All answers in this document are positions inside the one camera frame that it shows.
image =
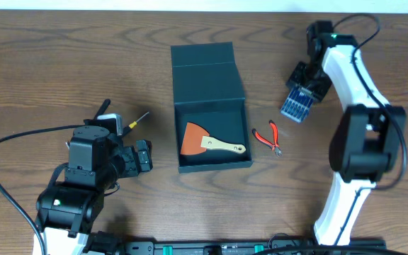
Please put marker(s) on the dark green open box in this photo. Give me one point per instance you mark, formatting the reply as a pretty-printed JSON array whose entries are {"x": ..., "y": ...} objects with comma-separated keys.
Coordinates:
[{"x": 208, "y": 92}]

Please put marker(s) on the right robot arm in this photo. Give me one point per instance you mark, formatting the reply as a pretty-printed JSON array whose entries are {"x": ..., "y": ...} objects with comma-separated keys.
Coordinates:
[{"x": 368, "y": 137}]

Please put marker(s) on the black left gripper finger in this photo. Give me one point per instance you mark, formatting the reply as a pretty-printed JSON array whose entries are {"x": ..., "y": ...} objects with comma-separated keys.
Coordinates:
[
  {"x": 145, "y": 161},
  {"x": 144, "y": 145}
]

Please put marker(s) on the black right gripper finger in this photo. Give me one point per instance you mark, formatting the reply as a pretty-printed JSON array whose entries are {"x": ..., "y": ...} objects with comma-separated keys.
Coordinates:
[
  {"x": 298, "y": 77},
  {"x": 318, "y": 91}
]

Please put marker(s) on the small claw hammer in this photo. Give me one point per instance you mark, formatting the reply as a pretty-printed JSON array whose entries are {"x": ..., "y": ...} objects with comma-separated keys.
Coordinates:
[{"x": 102, "y": 108}]

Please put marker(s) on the blue precision screwdriver set case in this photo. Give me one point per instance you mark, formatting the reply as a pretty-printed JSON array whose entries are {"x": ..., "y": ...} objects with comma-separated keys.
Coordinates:
[{"x": 298, "y": 104}]

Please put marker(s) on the orange scraper with beige handle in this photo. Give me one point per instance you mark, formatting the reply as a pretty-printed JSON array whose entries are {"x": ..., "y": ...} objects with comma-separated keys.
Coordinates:
[{"x": 197, "y": 140}]

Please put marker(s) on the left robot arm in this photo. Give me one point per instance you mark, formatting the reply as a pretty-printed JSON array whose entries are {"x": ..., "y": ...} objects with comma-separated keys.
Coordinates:
[{"x": 67, "y": 209}]

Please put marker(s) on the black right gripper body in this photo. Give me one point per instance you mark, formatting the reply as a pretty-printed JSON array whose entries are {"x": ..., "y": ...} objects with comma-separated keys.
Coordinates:
[{"x": 315, "y": 74}]

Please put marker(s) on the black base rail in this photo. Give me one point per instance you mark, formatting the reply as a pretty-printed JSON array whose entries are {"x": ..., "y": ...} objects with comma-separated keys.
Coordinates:
[{"x": 205, "y": 248}]

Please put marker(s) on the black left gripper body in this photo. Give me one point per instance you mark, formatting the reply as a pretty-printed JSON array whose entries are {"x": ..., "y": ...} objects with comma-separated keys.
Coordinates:
[{"x": 133, "y": 161}]

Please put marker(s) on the black yellow screwdriver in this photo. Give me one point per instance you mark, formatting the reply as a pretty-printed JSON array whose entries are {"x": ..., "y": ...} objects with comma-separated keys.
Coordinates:
[{"x": 128, "y": 129}]

